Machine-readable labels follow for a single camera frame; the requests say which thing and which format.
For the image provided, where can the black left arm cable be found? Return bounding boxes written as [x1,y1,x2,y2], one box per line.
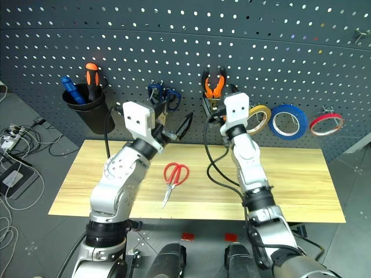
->
[103,103,126,160]

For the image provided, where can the dark grey perforated pegboard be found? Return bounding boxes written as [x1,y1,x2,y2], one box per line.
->
[0,0,371,163]

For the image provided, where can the orange black handled screwdriver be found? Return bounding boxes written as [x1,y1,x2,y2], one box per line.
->
[84,62,101,102]

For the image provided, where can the black table foot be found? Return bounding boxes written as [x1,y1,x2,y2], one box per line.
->
[289,222,308,239]

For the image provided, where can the blue handled scissors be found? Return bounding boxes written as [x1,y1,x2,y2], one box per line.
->
[147,82,183,127]

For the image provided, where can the blue handled screwdriver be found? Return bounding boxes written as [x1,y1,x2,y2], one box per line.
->
[60,75,86,105]

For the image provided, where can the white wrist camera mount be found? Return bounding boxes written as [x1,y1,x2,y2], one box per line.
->
[223,93,250,128]
[122,101,155,140]

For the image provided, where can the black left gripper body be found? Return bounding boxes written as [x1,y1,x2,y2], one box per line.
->
[152,122,178,146]

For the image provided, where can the dark rounded shape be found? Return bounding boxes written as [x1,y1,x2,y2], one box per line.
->
[224,243,262,278]
[148,242,188,278]

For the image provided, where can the red tape roll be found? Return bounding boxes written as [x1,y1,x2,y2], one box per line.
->
[309,112,344,138]

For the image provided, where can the white power strip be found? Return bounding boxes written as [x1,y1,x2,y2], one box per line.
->
[0,133,23,150]

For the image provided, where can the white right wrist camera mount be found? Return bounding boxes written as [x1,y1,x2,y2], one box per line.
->
[223,93,250,128]

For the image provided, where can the orange black pliers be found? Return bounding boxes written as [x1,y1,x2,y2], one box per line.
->
[202,65,228,112]

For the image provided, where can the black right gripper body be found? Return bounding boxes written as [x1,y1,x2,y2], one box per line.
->
[207,103,228,129]

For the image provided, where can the white floor cable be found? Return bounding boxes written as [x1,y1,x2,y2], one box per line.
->
[0,162,46,250]

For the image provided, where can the red handled scissors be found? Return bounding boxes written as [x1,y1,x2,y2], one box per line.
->
[161,162,190,210]

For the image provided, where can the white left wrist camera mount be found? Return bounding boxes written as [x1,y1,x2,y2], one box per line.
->
[122,101,155,140]

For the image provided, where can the blue tape roll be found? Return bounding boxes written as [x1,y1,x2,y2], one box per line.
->
[267,104,309,141]

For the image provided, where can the black cup holder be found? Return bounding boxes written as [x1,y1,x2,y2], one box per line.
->
[61,83,116,136]

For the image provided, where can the black flat box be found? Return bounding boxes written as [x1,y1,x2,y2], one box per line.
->
[0,160,40,201]

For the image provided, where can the yellow tape roll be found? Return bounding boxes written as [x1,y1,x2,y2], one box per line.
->
[246,104,272,136]

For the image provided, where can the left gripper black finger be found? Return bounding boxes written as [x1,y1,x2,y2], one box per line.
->
[173,112,194,142]
[152,101,168,130]

